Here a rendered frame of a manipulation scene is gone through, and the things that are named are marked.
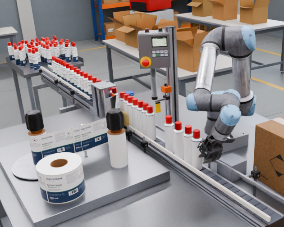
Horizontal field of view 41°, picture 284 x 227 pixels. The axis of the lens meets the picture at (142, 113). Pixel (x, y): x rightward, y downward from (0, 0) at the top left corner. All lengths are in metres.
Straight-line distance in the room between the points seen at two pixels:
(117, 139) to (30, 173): 0.47
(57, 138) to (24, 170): 0.23
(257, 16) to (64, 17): 5.05
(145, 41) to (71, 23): 7.74
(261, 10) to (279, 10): 2.81
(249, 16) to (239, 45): 4.38
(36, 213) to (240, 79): 1.15
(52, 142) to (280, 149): 1.08
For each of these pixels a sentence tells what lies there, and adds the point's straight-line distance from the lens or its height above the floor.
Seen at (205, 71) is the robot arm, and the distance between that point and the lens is 1.72.
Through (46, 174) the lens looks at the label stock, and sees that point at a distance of 1.68.
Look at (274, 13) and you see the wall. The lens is 9.13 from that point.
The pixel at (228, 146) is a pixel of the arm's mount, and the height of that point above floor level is 0.86.
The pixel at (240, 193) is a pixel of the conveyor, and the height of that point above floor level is 0.88.
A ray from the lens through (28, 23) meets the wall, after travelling 9.42.
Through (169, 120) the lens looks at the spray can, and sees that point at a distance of 1.94.
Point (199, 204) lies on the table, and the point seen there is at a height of 0.83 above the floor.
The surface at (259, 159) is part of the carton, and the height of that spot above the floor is 0.96.
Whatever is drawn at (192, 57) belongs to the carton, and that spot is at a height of 0.93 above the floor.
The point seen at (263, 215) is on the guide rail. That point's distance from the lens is 1.57.
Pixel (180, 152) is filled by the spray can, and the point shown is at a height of 0.93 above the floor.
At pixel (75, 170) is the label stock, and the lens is 1.68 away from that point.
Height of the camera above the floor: 1.85
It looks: 22 degrees down
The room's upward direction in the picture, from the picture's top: 4 degrees counter-clockwise
